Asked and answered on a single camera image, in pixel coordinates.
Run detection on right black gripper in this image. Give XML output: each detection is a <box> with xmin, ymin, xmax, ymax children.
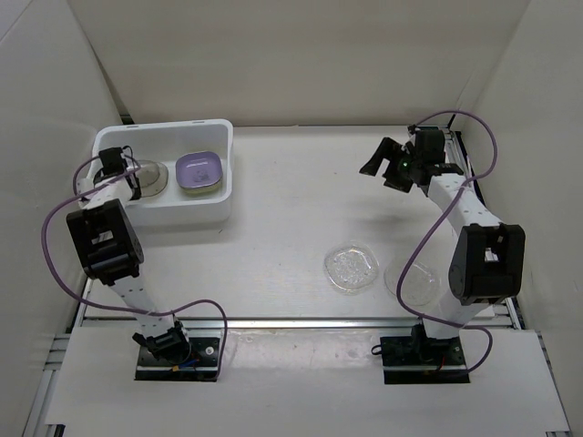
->
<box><xmin>360</xmin><ymin>138</ymin><xmax>422</xmax><ymax>194</ymax></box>

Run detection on smoky clear plate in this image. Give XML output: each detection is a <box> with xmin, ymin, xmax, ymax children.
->
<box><xmin>136</xmin><ymin>159</ymin><xmax>169</xmax><ymax>198</ymax></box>

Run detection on purple panda plate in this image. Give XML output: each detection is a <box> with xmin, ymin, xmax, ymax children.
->
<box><xmin>175</xmin><ymin>151</ymin><xmax>223</xmax><ymax>190</ymax></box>

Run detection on green panda plate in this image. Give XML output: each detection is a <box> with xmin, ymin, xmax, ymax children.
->
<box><xmin>180</xmin><ymin>184</ymin><xmax>222</xmax><ymax>198</ymax></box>

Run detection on clear textured plate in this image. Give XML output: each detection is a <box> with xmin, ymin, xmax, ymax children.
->
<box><xmin>323</xmin><ymin>242</ymin><xmax>379</xmax><ymax>294</ymax></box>
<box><xmin>384</xmin><ymin>258</ymin><xmax>441</xmax><ymax>307</ymax></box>

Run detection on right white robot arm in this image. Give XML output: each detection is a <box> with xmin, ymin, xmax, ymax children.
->
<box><xmin>360</xmin><ymin>129</ymin><xmax>526</xmax><ymax>364</ymax></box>

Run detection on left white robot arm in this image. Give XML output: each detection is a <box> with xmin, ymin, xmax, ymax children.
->
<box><xmin>66</xmin><ymin>146</ymin><xmax>192</xmax><ymax>365</ymax></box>

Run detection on white plastic bin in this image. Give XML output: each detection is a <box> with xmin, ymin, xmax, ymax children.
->
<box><xmin>92</xmin><ymin>119</ymin><xmax>234</xmax><ymax>228</ymax></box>

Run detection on aluminium frame rail front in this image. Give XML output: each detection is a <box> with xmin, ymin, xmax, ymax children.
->
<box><xmin>78</xmin><ymin>318</ymin><xmax>418</xmax><ymax>330</ymax></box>

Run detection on aluminium frame rail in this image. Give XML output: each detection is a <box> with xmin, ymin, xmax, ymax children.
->
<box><xmin>78</xmin><ymin>318</ymin><xmax>418</xmax><ymax>330</ymax></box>
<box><xmin>444</xmin><ymin>128</ymin><xmax>525</xmax><ymax>330</ymax></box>

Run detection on aluminium frame rail right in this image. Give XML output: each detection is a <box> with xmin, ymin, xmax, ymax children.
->
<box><xmin>444</xmin><ymin>128</ymin><xmax>525</xmax><ymax>330</ymax></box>

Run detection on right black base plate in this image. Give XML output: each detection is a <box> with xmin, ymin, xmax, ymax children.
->
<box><xmin>371</xmin><ymin>323</ymin><xmax>470</xmax><ymax>385</ymax></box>

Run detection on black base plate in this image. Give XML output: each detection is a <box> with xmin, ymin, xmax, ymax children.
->
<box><xmin>371</xmin><ymin>323</ymin><xmax>470</xmax><ymax>385</ymax></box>
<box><xmin>132</xmin><ymin>329</ymin><xmax>223</xmax><ymax>382</ymax></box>

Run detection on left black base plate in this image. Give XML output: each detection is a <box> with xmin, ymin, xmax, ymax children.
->
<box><xmin>132</xmin><ymin>329</ymin><xmax>223</xmax><ymax>382</ymax></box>

